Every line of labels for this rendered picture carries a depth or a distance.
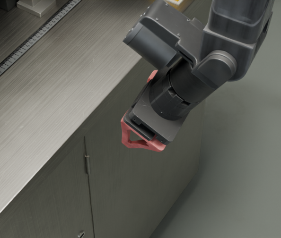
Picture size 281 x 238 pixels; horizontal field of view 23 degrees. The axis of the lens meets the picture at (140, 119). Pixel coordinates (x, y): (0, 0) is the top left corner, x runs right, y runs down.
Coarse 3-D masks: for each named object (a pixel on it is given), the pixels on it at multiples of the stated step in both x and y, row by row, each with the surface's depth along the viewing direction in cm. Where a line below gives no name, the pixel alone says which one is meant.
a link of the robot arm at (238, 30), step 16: (224, 0) 70; (240, 0) 69; (256, 0) 69; (272, 0) 72; (224, 16) 71; (240, 16) 70; (256, 16) 70; (208, 32) 73; (224, 32) 73; (240, 32) 72; (256, 32) 71; (208, 48) 75; (224, 48) 74; (240, 48) 73; (256, 48) 76; (240, 64) 75
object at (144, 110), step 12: (168, 72) 86; (156, 84) 88; (168, 84) 84; (144, 96) 88; (156, 96) 87; (168, 96) 85; (144, 108) 88; (156, 108) 88; (168, 108) 86; (180, 108) 86; (192, 108) 87; (144, 120) 87; (156, 120) 88; (168, 120) 89; (180, 120) 90; (156, 132) 87; (168, 132) 88
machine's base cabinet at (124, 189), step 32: (128, 96) 137; (96, 128) 130; (192, 128) 184; (64, 160) 124; (96, 160) 136; (128, 160) 152; (160, 160) 172; (192, 160) 197; (64, 192) 130; (96, 192) 144; (128, 192) 161; (160, 192) 184; (32, 224) 123; (64, 224) 136; (96, 224) 152; (128, 224) 172
